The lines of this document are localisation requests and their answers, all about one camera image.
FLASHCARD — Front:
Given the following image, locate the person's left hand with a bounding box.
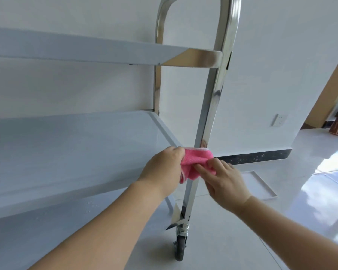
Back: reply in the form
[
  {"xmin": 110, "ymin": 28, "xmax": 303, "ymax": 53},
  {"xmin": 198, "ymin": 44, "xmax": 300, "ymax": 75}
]
[{"xmin": 135, "ymin": 146, "xmax": 186, "ymax": 198}]

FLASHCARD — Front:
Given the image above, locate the white flat floor tray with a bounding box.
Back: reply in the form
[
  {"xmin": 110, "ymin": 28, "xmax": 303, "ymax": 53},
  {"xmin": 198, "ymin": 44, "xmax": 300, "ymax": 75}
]
[{"xmin": 237, "ymin": 170, "xmax": 279, "ymax": 201}]

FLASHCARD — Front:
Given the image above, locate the stainless steel shelf cart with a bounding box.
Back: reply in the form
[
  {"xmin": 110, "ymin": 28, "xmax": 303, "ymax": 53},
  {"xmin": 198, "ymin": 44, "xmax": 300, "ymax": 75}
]
[{"xmin": 0, "ymin": 0, "xmax": 242, "ymax": 262}]

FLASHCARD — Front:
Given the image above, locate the white wall socket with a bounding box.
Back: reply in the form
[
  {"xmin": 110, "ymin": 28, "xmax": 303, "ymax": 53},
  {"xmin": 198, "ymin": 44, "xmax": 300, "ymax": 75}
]
[{"xmin": 271, "ymin": 113, "xmax": 289, "ymax": 128}]

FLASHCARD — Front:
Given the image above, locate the pink cleaning cloth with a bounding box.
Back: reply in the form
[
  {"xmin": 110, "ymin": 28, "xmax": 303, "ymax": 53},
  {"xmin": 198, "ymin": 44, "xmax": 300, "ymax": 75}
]
[{"xmin": 179, "ymin": 147, "xmax": 217, "ymax": 185}]

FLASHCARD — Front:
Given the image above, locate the grey caster wheel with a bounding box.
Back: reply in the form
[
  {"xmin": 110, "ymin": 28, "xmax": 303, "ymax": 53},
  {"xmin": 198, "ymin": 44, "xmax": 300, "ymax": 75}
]
[{"xmin": 173, "ymin": 235, "xmax": 188, "ymax": 262}]

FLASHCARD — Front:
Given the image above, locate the person's left forearm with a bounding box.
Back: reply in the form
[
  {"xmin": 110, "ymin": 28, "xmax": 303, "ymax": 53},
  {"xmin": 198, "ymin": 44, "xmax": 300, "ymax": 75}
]
[{"xmin": 28, "ymin": 180, "xmax": 167, "ymax": 270}]

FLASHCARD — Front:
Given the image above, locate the wooden door frame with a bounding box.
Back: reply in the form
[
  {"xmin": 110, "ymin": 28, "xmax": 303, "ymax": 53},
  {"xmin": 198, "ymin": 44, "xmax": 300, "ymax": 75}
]
[{"xmin": 300, "ymin": 44, "xmax": 338, "ymax": 130}]

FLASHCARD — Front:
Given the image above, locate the person's right hand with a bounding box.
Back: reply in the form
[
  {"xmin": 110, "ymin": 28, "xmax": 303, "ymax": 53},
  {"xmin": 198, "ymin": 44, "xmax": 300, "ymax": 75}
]
[{"xmin": 193, "ymin": 158, "xmax": 253, "ymax": 216}]

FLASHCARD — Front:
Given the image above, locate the black baseboard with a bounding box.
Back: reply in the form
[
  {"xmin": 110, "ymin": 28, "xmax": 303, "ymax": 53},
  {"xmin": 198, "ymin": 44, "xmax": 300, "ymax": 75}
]
[{"xmin": 214, "ymin": 149, "xmax": 293, "ymax": 166}]

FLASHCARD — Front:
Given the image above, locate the person's right forearm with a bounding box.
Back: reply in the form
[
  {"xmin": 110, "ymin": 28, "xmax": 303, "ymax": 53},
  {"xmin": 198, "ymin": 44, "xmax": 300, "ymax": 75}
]
[{"xmin": 233, "ymin": 196, "xmax": 338, "ymax": 270}]

